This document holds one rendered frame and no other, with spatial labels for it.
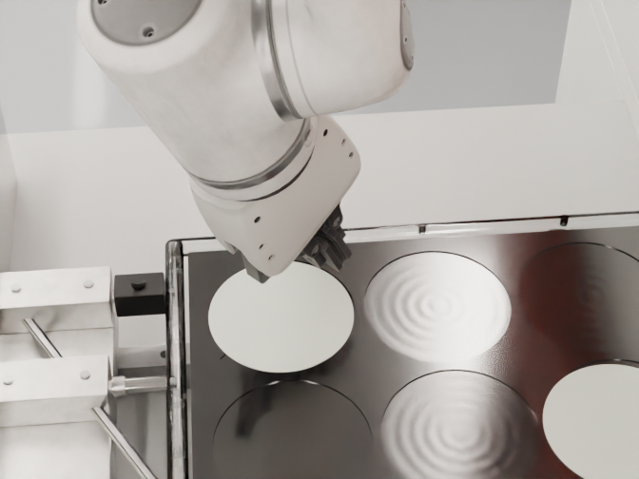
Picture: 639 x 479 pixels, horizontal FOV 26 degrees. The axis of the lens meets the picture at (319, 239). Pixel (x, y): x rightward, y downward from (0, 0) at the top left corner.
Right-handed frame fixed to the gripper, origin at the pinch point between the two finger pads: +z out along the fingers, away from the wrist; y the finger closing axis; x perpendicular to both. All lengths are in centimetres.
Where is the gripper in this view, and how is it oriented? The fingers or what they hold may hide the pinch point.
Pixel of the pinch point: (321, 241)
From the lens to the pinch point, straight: 95.3
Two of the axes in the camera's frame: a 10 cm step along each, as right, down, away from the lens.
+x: 7.5, 4.9, -4.4
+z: 2.7, 3.9, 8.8
